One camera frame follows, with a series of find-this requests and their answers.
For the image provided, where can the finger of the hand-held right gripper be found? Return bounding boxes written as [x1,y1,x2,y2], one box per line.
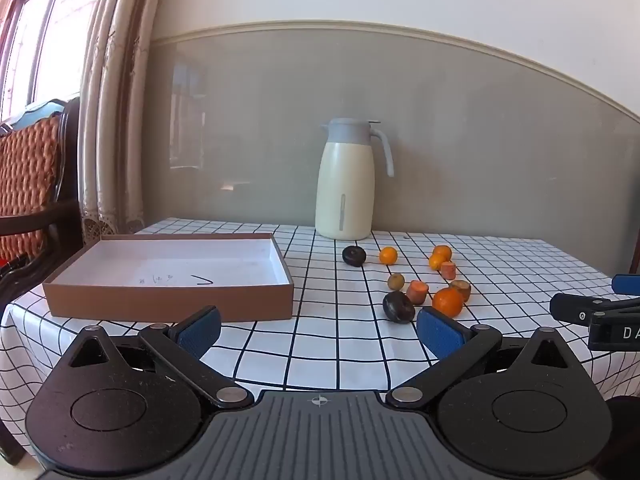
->
[612,274,640,297]
[549,292,640,322]

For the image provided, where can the large orange mandarin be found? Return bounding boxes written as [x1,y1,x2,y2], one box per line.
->
[432,287,465,318]

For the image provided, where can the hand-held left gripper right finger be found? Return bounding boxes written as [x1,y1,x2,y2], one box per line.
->
[386,306,572,408]

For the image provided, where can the dark wooden woven-back sofa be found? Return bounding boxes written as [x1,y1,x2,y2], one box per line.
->
[0,97,83,466]

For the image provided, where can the beige lace-trimmed curtain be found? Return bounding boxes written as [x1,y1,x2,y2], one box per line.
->
[77,0,171,247]

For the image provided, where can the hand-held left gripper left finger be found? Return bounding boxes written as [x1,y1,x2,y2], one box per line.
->
[67,305,254,409]

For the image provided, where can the cream thermos jug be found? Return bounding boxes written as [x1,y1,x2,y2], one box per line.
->
[315,118,395,241]

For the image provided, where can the brown cardboard box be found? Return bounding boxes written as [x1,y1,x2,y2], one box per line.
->
[42,233,295,322]

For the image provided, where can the window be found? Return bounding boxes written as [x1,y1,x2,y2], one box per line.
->
[0,0,103,123]

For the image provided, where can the white black checked tablecloth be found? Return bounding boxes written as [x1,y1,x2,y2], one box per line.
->
[0,217,640,461]

